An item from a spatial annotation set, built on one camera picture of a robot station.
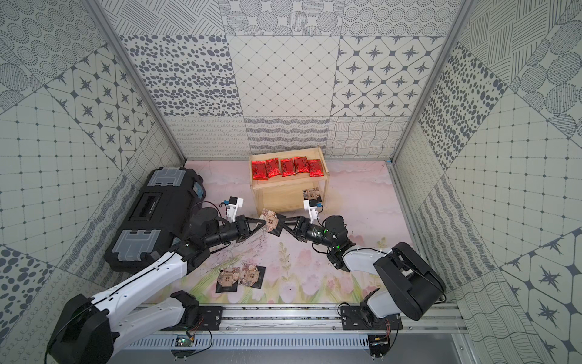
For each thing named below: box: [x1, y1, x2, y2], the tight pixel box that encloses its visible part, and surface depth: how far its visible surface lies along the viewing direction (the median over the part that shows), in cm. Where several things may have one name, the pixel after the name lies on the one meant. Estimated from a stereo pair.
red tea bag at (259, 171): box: [251, 160, 269, 181], surface depth 88 cm
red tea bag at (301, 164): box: [293, 156, 310, 174], surface depth 90 cm
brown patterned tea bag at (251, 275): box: [238, 262, 266, 289], surface depth 85 cm
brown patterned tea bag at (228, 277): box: [217, 266, 240, 287], surface depth 85 cm
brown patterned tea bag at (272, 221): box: [259, 208, 280, 233], surface depth 78 cm
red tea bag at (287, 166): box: [280, 157, 297, 177], surface depth 90 cm
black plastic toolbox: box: [103, 167, 206, 273], surface depth 80 cm
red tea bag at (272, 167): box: [265, 157, 282, 179], surface depth 88 cm
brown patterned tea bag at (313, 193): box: [302, 186, 320, 200], surface depth 106 cm
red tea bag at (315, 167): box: [306, 159, 325, 177], surface depth 88 cm
